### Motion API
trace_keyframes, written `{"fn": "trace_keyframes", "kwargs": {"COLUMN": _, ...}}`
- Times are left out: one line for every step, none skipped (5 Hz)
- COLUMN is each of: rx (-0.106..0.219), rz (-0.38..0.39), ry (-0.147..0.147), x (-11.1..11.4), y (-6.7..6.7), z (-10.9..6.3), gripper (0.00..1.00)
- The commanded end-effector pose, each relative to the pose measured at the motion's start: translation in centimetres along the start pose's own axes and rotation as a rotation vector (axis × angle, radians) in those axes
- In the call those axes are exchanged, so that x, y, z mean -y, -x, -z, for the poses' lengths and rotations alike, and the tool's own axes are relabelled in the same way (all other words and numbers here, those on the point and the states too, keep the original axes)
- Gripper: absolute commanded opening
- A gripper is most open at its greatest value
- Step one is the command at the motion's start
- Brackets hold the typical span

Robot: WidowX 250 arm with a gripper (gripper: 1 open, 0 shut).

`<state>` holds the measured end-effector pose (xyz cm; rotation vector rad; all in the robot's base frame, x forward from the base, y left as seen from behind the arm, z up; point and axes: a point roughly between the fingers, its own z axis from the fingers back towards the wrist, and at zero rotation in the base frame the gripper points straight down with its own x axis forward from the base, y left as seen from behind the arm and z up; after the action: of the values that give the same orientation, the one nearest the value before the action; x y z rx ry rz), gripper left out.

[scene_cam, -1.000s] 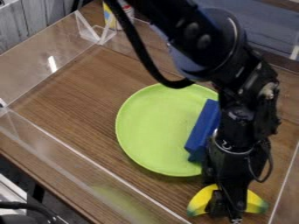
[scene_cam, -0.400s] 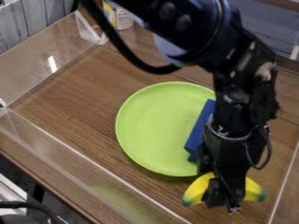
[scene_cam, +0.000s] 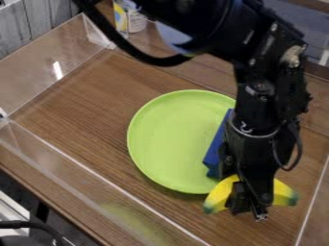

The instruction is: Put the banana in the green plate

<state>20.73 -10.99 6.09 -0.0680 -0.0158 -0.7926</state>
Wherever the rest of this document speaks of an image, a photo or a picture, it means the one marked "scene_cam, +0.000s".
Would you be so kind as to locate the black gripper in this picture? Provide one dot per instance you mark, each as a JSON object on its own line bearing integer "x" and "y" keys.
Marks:
{"x": 252, "y": 155}

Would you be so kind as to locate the yellow toy banana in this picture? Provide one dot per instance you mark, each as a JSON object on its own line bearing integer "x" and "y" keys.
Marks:
{"x": 284, "y": 196}

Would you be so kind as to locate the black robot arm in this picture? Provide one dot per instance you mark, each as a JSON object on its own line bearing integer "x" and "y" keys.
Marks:
{"x": 242, "y": 32}

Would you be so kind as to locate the green round plate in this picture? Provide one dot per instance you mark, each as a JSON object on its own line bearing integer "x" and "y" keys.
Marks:
{"x": 168, "y": 137}

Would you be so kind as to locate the blue star-shaped block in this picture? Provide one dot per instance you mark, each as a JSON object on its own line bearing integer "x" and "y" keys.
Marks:
{"x": 211, "y": 158}

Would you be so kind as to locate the white labelled container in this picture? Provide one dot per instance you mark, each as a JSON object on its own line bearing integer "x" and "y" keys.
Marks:
{"x": 129, "y": 21}

